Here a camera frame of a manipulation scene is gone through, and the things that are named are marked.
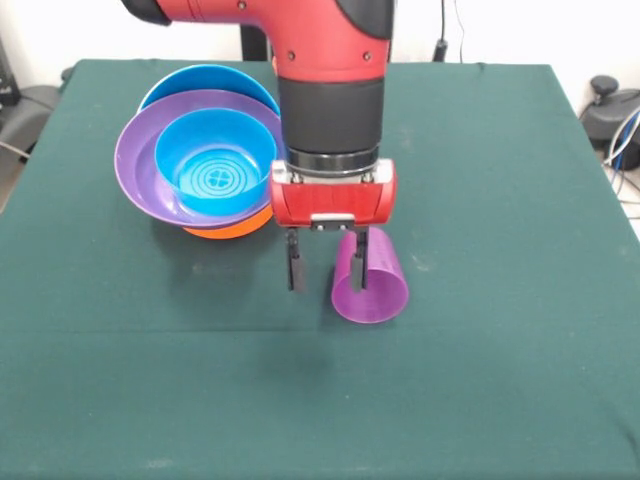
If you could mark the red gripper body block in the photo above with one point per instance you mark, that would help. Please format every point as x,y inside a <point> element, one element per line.
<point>335,205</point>

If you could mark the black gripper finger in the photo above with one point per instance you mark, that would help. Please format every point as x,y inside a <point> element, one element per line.
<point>359,265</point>
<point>296,265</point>

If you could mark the purple cup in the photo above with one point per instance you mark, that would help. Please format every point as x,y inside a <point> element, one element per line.
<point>380,295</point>

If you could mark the large orange bowl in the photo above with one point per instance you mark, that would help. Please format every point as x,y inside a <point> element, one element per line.
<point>230,230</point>

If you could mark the small blue bowl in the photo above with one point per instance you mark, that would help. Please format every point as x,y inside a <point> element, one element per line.
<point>215,170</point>

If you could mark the large blue bowl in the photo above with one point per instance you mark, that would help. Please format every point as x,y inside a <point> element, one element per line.
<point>210,77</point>

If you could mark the wide purple bowl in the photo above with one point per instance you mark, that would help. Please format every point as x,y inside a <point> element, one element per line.
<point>135,170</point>

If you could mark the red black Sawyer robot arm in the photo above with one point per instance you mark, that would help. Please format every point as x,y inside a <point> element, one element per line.
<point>325,75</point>

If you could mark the dark green table cloth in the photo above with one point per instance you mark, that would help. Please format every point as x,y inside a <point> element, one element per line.
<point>300,400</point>

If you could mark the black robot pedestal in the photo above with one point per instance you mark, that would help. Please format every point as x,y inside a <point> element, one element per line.
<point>255,45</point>

